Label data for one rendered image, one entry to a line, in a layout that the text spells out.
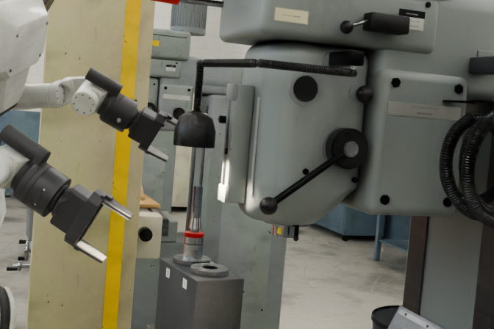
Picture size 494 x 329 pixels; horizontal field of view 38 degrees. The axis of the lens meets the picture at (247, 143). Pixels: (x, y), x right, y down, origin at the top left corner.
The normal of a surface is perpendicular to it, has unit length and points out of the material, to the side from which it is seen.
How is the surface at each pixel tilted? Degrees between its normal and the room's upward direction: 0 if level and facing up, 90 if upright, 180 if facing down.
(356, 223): 90
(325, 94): 90
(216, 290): 90
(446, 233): 90
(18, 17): 60
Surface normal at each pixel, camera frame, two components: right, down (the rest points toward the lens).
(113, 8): 0.34, 0.07
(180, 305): -0.87, -0.05
